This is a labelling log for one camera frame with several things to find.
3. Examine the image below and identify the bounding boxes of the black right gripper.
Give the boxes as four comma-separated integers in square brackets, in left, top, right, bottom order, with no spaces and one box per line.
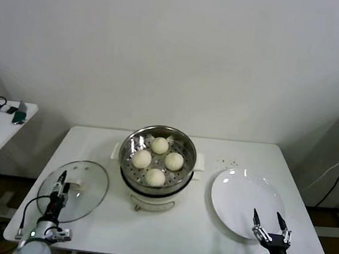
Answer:
[249,209,298,254]

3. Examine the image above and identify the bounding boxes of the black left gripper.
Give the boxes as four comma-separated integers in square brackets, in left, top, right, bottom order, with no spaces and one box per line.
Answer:
[44,169,72,223]

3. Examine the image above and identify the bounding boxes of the round glass pot lid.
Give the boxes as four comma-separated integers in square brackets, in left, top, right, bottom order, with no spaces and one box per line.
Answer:
[33,155,112,228]

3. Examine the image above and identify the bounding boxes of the white steamed baozi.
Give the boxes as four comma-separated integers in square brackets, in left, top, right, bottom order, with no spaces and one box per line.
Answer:
[132,149,153,170]
[164,151,185,172]
[150,136,171,156]
[144,167,167,188]

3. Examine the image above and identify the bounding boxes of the perforated stainless steamer basket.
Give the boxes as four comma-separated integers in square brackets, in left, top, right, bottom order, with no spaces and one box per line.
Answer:
[115,121,200,196]

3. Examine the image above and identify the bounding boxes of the large white plate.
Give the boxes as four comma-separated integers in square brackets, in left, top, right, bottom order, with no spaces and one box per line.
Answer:
[206,166,291,243]

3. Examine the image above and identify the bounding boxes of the scattered dark crumbs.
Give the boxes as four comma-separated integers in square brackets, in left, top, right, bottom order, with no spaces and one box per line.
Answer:
[215,156,240,168]

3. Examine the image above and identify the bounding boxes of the white electric cooker pot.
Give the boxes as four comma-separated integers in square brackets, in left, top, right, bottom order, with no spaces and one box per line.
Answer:
[106,142,207,217]

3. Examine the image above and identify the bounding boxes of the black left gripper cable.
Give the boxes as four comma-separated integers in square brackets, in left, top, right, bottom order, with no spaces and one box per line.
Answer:
[15,192,53,243]

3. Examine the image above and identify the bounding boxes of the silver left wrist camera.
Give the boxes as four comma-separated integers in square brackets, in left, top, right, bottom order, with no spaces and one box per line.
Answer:
[44,225,73,244]

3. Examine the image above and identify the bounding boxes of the white table base frame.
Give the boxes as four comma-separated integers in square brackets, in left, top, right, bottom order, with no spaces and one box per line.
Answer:
[314,207,339,239]

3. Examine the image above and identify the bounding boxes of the white wall cable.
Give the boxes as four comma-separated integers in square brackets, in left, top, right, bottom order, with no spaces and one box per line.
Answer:
[304,143,339,192]

